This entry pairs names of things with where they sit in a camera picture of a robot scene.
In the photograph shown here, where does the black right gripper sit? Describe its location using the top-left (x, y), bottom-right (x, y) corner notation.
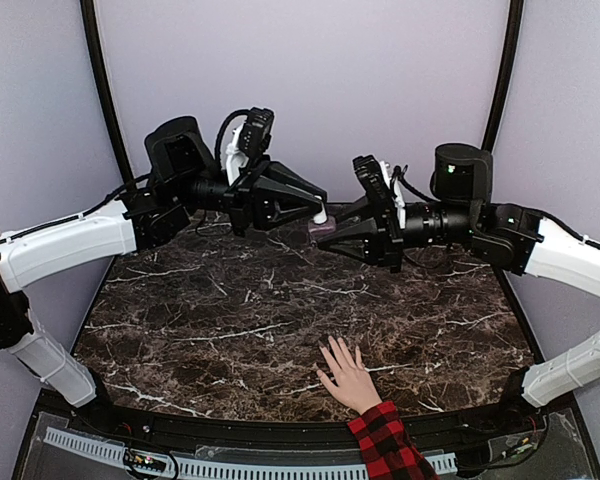
top-left (316, 192), bottom-right (479, 273)

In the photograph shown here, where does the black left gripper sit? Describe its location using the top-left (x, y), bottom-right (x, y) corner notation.
top-left (174, 154), bottom-right (330, 238)

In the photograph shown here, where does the white nail polish brush cap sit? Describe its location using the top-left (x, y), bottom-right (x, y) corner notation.
top-left (313, 203), bottom-right (328, 225)

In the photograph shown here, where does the purple nail polish bottle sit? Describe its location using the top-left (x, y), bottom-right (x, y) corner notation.
top-left (307, 216), bottom-right (337, 240)

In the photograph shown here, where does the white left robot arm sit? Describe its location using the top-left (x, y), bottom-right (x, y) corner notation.
top-left (0, 108), bottom-right (327, 436)

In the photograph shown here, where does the red plaid sleeve forearm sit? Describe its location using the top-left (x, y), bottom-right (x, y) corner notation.
top-left (347, 401), bottom-right (439, 480)

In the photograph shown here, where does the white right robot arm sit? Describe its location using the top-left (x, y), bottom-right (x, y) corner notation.
top-left (309, 143), bottom-right (600, 298)

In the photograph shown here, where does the person's bare hand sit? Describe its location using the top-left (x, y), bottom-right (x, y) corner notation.
top-left (316, 336), bottom-right (382, 415)

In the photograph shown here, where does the small green circuit board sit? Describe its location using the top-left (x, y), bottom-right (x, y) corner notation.
top-left (122, 449), bottom-right (175, 479)

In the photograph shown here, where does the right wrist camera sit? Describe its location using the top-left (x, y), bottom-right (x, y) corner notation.
top-left (353, 155), bottom-right (406, 232)

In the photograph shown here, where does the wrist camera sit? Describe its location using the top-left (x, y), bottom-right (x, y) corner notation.
top-left (214, 107), bottom-right (275, 186)
top-left (353, 155), bottom-right (406, 232)

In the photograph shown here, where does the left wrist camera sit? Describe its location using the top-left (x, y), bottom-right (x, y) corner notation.
top-left (214, 107), bottom-right (275, 186)

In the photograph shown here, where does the black right frame post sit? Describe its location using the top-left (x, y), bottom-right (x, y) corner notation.
top-left (481, 0), bottom-right (525, 152)

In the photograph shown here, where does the black frame post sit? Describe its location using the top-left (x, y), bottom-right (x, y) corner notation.
top-left (481, 0), bottom-right (525, 152)
top-left (79, 0), bottom-right (133, 182)

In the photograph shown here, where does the grey slotted cable duct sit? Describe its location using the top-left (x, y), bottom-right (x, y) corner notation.
top-left (43, 426), bottom-right (459, 479)

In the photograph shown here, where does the black left frame post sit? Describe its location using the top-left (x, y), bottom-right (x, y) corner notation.
top-left (79, 0), bottom-right (133, 182)

